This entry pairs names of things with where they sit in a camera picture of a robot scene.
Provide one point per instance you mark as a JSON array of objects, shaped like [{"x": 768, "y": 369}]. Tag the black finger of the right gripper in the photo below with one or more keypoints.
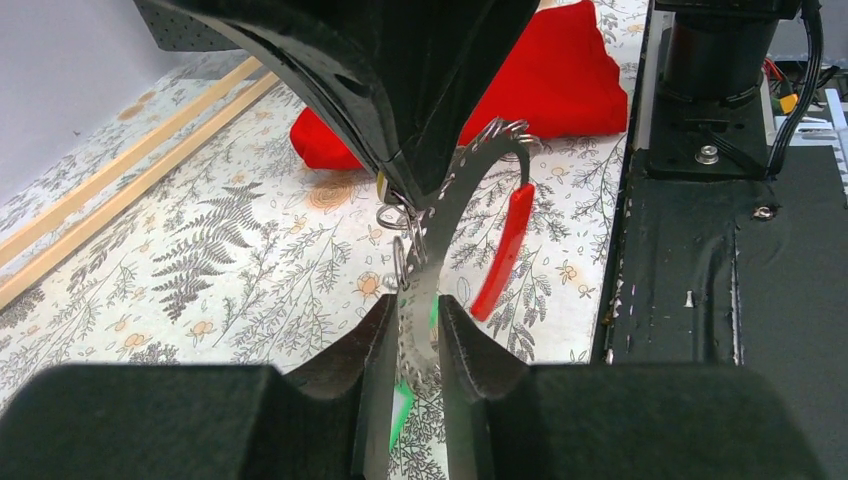
[
  {"x": 336, "y": 56},
  {"x": 430, "y": 63}
]

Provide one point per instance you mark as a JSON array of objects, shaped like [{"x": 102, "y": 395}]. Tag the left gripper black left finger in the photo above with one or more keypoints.
[{"x": 330, "y": 418}]

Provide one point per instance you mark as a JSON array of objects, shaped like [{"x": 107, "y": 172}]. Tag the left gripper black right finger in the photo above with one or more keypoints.
[{"x": 506, "y": 419}]

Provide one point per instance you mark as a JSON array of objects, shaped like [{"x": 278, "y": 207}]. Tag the green key tag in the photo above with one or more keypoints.
[{"x": 403, "y": 395}]

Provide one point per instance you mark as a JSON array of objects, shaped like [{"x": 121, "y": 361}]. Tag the large keyring with red handle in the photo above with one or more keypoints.
[{"x": 439, "y": 235}]

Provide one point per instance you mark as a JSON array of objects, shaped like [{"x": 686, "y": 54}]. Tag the red cloth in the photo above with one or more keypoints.
[{"x": 559, "y": 77}]

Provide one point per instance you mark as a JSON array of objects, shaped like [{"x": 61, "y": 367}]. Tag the dark dotted hanging garment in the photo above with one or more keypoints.
[{"x": 184, "y": 34}]

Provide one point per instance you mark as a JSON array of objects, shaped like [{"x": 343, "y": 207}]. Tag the floral patterned table mat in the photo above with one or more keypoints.
[{"x": 262, "y": 248}]

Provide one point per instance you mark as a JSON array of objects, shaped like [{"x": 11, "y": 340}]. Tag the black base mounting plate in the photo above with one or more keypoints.
[{"x": 741, "y": 272}]

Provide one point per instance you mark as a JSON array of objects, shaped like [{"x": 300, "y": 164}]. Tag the wooden clothes rack frame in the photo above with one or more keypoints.
[{"x": 53, "y": 217}]

